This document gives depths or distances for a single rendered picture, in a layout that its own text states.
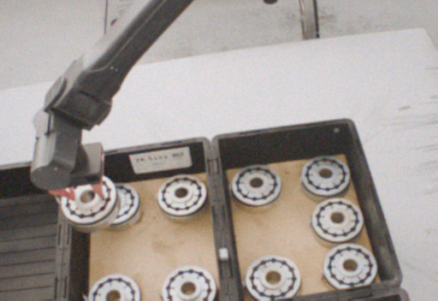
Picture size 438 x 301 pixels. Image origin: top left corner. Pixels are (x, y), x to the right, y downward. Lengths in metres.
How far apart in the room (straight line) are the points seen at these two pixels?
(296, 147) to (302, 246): 0.22
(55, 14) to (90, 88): 2.62
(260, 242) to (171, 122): 0.53
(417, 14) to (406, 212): 1.91
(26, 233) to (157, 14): 0.70
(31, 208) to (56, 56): 1.83
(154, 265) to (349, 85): 0.78
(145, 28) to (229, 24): 2.29
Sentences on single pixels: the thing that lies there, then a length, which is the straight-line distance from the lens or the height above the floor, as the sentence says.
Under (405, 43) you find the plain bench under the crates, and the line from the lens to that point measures 1.80.
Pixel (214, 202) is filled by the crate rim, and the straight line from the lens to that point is 1.09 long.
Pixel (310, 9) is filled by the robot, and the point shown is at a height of 0.70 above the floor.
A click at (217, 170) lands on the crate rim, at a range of 1.15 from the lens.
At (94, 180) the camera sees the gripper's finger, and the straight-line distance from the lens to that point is 0.93.
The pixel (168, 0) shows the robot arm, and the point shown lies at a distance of 0.71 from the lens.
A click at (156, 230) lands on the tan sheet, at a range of 1.20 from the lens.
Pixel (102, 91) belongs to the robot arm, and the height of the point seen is 1.30.
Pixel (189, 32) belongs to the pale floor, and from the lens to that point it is 3.00.
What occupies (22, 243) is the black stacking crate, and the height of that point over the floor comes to 0.83.
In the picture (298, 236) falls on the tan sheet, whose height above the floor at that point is 0.83.
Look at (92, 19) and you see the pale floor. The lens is 3.26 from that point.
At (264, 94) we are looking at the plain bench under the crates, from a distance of 1.60.
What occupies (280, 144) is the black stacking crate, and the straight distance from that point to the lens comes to 1.23.
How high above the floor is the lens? 1.82
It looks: 50 degrees down
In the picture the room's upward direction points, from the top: 3 degrees counter-clockwise
